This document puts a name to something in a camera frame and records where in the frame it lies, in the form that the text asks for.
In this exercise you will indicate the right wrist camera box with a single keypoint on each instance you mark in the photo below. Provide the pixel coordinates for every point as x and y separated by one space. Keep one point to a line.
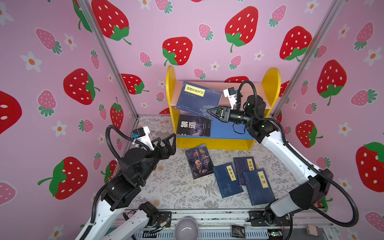
231 94

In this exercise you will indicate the small black circuit board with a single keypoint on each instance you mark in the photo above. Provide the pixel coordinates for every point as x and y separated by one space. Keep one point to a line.
238 232

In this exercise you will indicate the yellow pink blue bookshelf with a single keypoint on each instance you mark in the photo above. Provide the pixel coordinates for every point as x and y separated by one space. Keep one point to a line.
223 136

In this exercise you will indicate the green circuit board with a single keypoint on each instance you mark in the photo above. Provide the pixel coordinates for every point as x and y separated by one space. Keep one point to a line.
275 235

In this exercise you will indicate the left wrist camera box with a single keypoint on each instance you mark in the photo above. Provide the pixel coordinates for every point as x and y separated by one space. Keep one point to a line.
142 135

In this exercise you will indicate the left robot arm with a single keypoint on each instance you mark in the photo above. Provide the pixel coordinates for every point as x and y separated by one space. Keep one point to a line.
108 219

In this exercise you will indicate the dark portrait cover book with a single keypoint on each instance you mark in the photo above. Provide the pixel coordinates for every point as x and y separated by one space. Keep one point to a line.
200 162

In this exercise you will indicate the black wolf cover book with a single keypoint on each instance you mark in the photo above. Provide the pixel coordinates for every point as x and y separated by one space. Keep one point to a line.
190 125

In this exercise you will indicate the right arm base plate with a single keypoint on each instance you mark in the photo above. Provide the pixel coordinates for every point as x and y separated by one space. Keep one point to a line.
266 219

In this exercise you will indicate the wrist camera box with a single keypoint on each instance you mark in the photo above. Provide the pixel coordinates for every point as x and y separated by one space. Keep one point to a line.
142 135
231 94

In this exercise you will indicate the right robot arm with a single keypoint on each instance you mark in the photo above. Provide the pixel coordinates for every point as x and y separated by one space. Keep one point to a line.
314 183

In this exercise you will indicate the small beige box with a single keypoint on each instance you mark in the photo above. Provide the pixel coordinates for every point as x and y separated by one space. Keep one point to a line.
313 230

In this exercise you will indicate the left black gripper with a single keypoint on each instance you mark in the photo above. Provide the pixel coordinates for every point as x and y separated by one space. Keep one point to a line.
169 151

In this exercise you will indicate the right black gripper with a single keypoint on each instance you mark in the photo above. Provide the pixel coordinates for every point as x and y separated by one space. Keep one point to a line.
224 110

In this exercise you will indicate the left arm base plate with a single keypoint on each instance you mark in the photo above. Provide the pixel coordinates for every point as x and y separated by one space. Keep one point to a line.
159 220

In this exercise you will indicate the navy book yellow label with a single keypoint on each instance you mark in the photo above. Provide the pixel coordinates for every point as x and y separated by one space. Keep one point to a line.
196 100

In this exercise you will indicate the blue book right yellow label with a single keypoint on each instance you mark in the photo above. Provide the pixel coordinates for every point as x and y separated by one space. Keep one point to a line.
258 187

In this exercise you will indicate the grey round bowl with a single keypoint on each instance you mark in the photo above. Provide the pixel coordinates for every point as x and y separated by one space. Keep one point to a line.
187 229

